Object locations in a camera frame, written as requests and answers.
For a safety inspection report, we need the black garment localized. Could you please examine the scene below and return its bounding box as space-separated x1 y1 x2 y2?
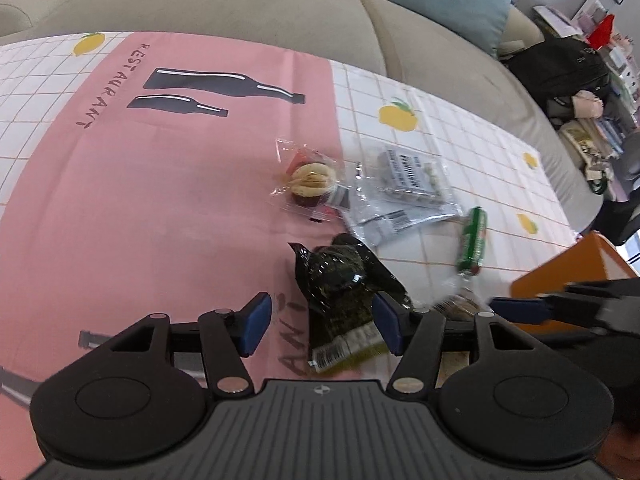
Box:
595 195 640 247

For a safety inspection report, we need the clear packet with white label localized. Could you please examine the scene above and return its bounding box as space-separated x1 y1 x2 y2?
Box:
342 142 463 246

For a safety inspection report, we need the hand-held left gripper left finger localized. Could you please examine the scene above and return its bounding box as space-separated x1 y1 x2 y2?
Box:
102 292 273 397

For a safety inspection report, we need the dark green snack packet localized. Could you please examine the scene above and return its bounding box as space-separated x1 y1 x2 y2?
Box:
287 232 413 373

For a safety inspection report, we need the beige sofa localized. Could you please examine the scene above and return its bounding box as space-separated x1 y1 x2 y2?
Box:
0 0 603 233

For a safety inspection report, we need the stack of books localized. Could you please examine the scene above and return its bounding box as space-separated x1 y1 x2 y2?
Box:
597 115 631 156

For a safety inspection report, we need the clear wrapped pastry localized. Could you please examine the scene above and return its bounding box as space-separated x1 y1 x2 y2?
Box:
270 137 351 223

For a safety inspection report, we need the green sausage stick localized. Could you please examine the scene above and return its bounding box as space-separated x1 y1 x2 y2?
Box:
456 206 488 276

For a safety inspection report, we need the black backpack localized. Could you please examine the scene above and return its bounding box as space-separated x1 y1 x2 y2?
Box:
507 35 611 111

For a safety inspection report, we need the pink pouch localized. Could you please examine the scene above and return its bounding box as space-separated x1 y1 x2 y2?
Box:
570 90 606 118

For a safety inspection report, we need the red bag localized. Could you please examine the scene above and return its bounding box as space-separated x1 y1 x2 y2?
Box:
586 14 617 51

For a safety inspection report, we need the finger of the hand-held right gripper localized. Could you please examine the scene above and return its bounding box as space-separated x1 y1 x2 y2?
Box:
489 296 551 325

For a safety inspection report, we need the light blue pillow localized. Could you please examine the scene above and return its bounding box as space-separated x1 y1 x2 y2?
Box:
387 0 511 58

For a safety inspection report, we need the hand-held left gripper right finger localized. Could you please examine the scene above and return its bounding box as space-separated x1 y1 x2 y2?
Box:
372 291 543 396

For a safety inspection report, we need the orange cardboard box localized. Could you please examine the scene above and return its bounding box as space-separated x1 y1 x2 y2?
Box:
510 232 640 306

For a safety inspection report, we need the pink and white printed tablecloth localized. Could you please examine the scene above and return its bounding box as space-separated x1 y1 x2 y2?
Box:
0 31 583 411

